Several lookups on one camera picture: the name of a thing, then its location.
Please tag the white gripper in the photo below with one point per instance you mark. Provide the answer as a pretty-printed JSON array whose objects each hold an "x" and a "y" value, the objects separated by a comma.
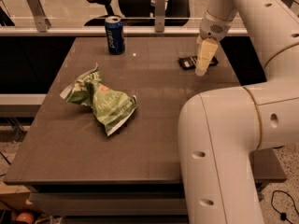
[{"x": 212, "y": 29}]

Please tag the black office chair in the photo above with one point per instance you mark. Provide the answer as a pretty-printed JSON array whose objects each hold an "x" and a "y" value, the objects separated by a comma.
[{"x": 138, "y": 12}]

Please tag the green jalapeno chip bag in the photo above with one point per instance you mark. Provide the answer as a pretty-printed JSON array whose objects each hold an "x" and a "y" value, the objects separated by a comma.
[{"x": 111, "y": 108}]

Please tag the left metal rail bracket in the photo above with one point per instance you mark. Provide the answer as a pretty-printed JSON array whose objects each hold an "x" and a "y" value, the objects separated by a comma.
[{"x": 41, "y": 20}]

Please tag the blue pepsi can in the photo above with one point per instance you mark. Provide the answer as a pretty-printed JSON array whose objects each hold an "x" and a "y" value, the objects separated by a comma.
[{"x": 115, "y": 37}]

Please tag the orange round object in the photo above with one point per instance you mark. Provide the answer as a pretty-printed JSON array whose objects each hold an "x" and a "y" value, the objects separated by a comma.
[{"x": 25, "y": 218}]

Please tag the black rxbar chocolate wrapper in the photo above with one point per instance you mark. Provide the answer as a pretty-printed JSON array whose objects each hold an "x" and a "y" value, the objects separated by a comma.
[{"x": 188, "y": 63}]

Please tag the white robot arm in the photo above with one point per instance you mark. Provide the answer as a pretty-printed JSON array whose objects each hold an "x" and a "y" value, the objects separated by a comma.
[{"x": 217, "y": 130}]

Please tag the middle metal rail bracket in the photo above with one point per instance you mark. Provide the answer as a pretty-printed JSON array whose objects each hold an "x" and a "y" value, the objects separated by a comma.
[{"x": 159, "y": 15}]

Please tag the horizontal metal rail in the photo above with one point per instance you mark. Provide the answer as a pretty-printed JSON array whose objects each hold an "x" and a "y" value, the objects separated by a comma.
[{"x": 144, "y": 31}]

